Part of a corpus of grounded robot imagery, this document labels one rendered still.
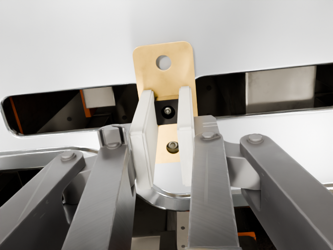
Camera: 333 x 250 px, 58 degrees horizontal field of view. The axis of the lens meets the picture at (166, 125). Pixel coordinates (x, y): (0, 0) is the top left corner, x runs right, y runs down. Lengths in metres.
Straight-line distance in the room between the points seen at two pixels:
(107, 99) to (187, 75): 0.17
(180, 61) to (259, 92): 0.07
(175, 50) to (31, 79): 0.10
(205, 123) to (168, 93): 0.05
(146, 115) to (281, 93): 0.11
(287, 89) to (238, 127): 0.04
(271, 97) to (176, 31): 0.08
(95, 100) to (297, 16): 0.23
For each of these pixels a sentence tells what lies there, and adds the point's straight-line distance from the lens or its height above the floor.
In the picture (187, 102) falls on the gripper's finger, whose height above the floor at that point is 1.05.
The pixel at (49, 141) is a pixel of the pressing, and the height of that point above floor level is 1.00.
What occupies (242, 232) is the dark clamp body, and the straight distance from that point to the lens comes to 0.33.
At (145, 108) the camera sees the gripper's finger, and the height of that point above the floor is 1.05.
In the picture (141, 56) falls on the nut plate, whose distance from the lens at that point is 0.19.
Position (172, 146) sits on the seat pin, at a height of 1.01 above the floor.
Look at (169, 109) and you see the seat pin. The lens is 0.19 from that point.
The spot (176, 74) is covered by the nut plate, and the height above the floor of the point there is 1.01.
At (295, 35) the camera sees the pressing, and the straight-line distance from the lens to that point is 0.21.
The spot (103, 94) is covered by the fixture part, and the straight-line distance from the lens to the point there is 0.35.
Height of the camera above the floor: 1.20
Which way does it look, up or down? 67 degrees down
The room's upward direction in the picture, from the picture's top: 175 degrees counter-clockwise
